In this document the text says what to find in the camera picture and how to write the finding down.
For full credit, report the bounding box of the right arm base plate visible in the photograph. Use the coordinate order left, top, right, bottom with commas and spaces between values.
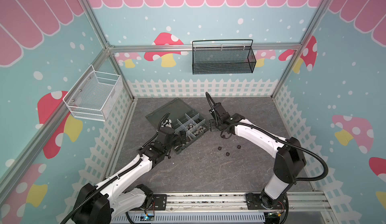
245, 192, 288, 210

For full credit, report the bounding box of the white wire mesh basket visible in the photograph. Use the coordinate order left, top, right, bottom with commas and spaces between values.
63, 65, 123, 122

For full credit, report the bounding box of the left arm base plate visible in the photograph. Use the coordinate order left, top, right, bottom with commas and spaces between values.
132, 194, 167, 212

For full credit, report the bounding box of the silver wing nut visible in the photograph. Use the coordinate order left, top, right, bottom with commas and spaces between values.
194, 128, 205, 136

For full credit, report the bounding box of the aluminium mounting rail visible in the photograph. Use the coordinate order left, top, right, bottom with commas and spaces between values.
110, 191, 338, 224

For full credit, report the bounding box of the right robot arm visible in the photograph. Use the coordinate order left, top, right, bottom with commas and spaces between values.
206, 92, 329, 210

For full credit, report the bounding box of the black wire mesh basket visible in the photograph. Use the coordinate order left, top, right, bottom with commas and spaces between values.
192, 39, 257, 75

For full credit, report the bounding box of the grey plastic organizer box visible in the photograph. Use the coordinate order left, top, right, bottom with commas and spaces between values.
145, 98, 209, 149

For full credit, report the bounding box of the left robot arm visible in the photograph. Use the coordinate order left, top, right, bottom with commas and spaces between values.
62, 113, 183, 224

